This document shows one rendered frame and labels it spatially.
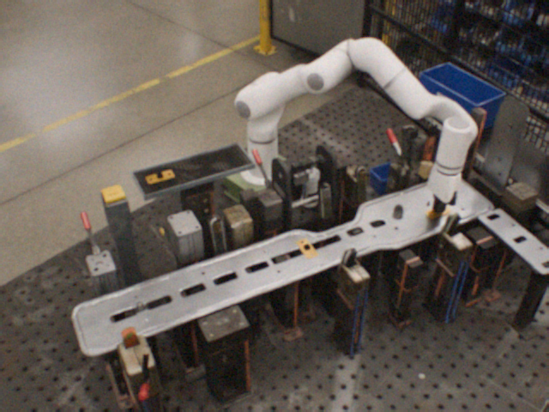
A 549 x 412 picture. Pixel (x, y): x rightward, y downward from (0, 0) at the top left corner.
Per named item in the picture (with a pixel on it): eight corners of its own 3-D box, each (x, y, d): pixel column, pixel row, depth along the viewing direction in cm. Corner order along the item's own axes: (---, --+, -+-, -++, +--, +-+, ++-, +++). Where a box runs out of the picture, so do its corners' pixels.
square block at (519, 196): (495, 276, 216) (521, 200, 193) (480, 262, 221) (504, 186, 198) (512, 269, 219) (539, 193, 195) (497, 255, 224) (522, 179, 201)
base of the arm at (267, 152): (232, 167, 249) (228, 131, 236) (268, 150, 256) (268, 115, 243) (257, 192, 237) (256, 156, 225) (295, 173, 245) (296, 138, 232)
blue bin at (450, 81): (469, 135, 226) (477, 106, 218) (413, 100, 246) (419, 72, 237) (498, 122, 233) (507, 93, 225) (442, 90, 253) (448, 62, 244)
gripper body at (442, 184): (429, 160, 186) (423, 187, 193) (449, 177, 179) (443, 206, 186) (448, 153, 188) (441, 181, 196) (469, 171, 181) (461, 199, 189)
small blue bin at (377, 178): (379, 197, 250) (382, 181, 244) (366, 184, 256) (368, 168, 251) (401, 190, 253) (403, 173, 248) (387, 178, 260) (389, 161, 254)
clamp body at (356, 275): (343, 362, 188) (352, 288, 166) (323, 334, 196) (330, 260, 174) (368, 351, 191) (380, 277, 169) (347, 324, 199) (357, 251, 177)
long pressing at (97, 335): (87, 368, 152) (86, 365, 151) (68, 307, 168) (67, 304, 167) (498, 210, 200) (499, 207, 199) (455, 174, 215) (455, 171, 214)
